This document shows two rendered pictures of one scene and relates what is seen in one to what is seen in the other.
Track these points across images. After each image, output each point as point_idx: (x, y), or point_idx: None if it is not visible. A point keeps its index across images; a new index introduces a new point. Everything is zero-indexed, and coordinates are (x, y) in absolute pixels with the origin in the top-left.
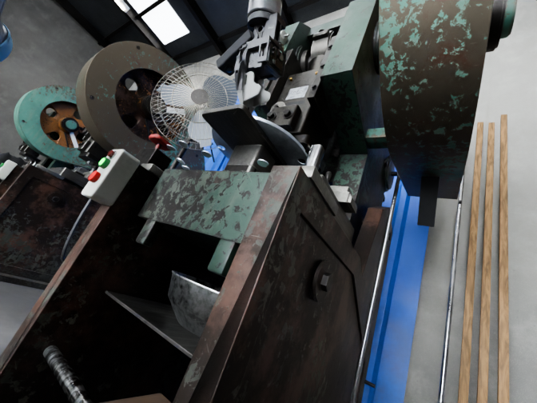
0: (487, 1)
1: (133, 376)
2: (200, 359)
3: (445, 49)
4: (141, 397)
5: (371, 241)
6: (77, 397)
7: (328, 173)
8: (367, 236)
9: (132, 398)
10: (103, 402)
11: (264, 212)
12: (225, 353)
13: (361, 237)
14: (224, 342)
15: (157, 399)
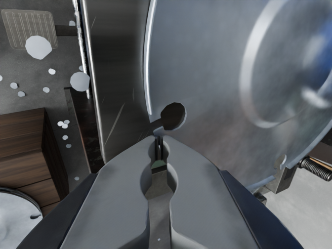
0: None
1: None
2: (78, 124)
3: None
4: (34, 154)
5: (316, 157)
6: (76, 20)
7: (322, 178)
8: (327, 155)
9: (31, 155)
10: (22, 157)
11: (88, 166)
12: (80, 137)
13: (325, 147)
14: (80, 136)
15: (38, 154)
